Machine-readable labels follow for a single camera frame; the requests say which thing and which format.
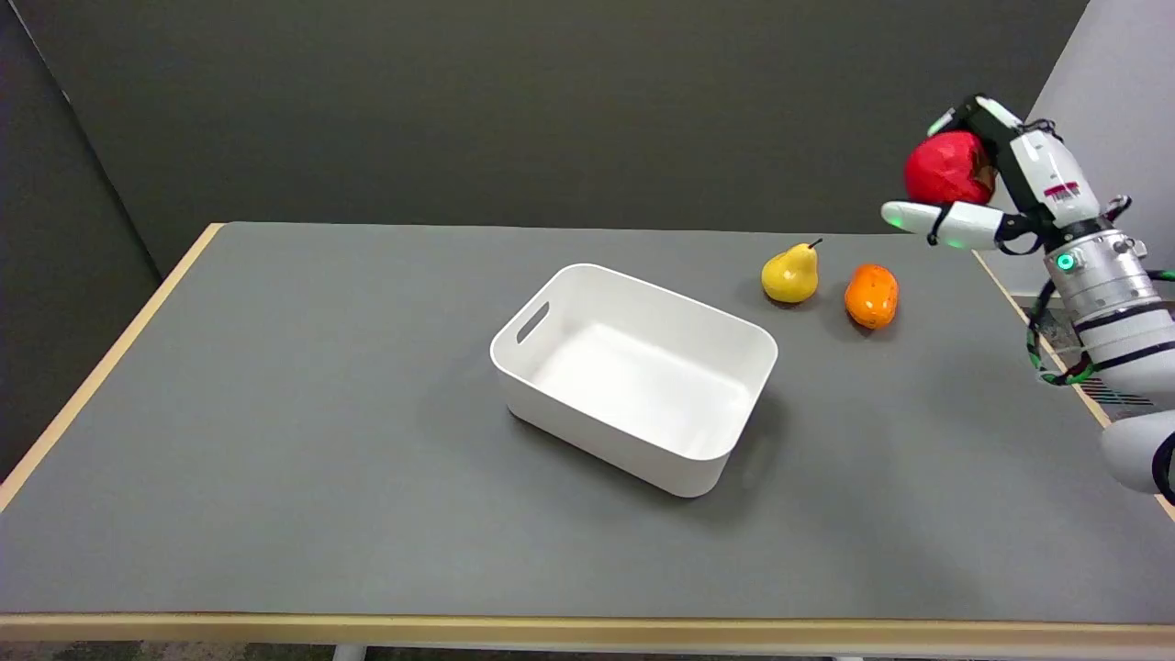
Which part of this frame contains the orange persimmon fruit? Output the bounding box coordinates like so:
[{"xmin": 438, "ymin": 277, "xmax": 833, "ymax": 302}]
[{"xmin": 844, "ymin": 263, "xmax": 900, "ymax": 331}]

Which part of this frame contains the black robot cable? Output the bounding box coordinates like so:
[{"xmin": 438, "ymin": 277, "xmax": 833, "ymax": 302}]
[{"xmin": 1025, "ymin": 270, "xmax": 1175, "ymax": 387}]

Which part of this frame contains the yellow pear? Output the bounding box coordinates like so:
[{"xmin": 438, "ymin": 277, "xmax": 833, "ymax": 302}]
[{"xmin": 761, "ymin": 239, "xmax": 823, "ymax": 305}]

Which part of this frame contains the white plastic box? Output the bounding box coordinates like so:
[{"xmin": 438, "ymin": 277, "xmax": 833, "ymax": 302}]
[{"xmin": 489, "ymin": 263, "xmax": 779, "ymax": 499}]

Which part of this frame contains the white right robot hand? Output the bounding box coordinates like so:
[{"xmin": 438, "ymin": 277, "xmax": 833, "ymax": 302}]
[{"xmin": 881, "ymin": 94, "xmax": 1113, "ymax": 256}]

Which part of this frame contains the red apple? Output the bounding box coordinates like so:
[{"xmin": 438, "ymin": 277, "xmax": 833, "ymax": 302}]
[{"xmin": 904, "ymin": 129, "xmax": 999, "ymax": 206}]

